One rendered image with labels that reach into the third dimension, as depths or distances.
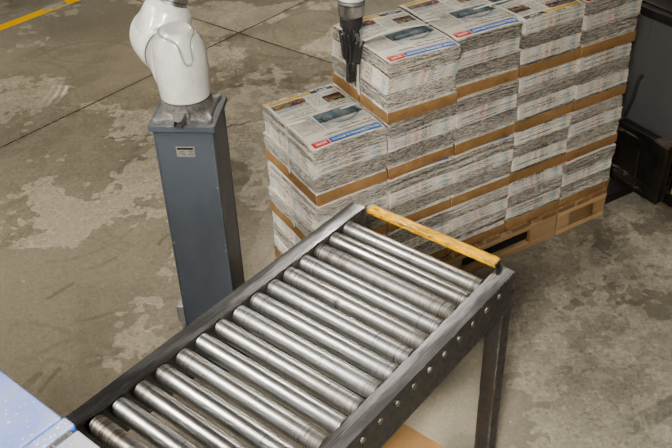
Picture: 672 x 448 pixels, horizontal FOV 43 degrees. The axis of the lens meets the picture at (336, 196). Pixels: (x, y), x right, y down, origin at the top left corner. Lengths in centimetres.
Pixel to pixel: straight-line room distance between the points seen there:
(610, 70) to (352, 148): 120
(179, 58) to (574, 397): 174
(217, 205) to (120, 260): 110
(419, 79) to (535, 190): 91
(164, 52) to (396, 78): 76
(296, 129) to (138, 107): 217
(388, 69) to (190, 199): 76
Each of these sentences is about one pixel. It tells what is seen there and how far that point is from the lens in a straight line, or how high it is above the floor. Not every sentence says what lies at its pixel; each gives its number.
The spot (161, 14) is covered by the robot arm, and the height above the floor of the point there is 126.
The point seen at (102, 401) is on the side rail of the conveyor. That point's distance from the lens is 206.
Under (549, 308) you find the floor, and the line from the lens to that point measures 345.
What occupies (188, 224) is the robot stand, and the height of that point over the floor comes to 63.
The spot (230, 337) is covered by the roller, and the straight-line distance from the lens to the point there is 216.
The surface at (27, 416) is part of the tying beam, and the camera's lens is 101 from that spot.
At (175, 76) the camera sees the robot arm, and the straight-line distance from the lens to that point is 256.
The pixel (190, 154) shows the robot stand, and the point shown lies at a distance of 267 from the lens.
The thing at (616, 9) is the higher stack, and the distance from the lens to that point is 345.
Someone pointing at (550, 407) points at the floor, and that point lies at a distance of 309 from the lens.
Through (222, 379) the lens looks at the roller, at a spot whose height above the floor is 80.
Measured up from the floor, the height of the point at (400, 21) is 106.
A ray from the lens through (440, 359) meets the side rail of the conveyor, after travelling 211.
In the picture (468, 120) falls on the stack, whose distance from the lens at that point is 314.
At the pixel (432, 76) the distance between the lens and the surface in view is 291.
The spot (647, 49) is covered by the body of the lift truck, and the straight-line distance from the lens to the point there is 412.
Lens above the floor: 226
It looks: 34 degrees down
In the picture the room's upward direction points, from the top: 2 degrees counter-clockwise
